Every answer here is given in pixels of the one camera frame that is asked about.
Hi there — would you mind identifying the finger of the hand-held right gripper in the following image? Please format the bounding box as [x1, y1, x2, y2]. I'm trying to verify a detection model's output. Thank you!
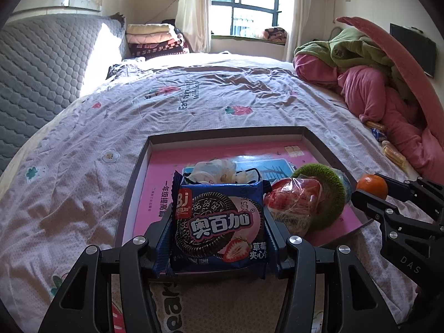
[376, 173, 444, 216]
[351, 189, 434, 255]

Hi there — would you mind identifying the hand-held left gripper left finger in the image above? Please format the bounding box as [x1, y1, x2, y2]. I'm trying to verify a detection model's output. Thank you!
[37, 220, 174, 333]

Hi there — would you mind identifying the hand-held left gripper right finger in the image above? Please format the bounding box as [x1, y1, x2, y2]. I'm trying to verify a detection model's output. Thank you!
[265, 213, 399, 333]

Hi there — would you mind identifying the large orange mandarin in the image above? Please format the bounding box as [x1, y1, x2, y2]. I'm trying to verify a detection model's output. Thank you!
[356, 174, 388, 200]

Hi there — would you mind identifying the clear round snack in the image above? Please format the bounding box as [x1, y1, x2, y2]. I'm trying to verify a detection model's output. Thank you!
[264, 177, 325, 236]
[335, 168, 356, 195]

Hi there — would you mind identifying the green fuzzy ring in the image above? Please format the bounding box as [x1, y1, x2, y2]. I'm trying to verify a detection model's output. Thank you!
[291, 164, 347, 231]

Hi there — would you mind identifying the shallow grey cardboard box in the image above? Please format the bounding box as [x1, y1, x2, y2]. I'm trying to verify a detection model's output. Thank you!
[114, 126, 372, 274]

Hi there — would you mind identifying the blue cookie packet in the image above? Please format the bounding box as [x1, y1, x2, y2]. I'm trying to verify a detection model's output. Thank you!
[154, 170, 276, 280]

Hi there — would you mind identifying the cream cloth with black cord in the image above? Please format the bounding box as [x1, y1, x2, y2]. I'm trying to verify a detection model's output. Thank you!
[182, 159, 262, 185]

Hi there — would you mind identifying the large yellow snack packet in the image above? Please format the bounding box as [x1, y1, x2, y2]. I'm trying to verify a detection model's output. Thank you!
[382, 140, 407, 170]

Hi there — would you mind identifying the pink book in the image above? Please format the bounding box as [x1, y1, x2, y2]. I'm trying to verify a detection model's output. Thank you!
[133, 140, 368, 250]

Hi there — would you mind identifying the pink duvet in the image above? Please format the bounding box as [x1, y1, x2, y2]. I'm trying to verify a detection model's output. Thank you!
[293, 54, 444, 177]

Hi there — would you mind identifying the long pink pillow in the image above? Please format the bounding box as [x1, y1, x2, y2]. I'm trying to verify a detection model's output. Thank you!
[336, 17, 444, 153]

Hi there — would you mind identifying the black television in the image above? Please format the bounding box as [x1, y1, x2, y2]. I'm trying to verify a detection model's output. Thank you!
[389, 23, 437, 79]

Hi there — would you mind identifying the green blanket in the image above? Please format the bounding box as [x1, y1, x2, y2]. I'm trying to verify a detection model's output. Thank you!
[294, 28, 417, 101]

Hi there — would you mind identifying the pink strawberry print bedsheet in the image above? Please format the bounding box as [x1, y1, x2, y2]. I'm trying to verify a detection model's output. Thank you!
[0, 54, 444, 333]

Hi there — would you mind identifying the black white patterned cloth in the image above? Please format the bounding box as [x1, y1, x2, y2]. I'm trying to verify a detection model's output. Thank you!
[107, 59, 153, 79]

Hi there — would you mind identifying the patterned blanket on windowsill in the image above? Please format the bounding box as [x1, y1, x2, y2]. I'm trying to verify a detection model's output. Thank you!
[262, 27, 288, 44]

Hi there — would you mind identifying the cream curtain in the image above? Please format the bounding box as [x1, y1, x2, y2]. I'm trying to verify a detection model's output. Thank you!
[284, 0, 314, 61]
[175, 0, 213, 53]

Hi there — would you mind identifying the grey quilted headboard cover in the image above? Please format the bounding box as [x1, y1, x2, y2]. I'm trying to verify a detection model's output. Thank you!
[0, 14, 127, 174]

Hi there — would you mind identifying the stack of folded blankets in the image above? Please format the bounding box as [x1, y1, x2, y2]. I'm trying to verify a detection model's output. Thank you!
[125, 24, 191, 59]

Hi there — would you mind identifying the window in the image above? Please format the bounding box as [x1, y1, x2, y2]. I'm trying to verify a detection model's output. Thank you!
[210, 0, 299, 39]

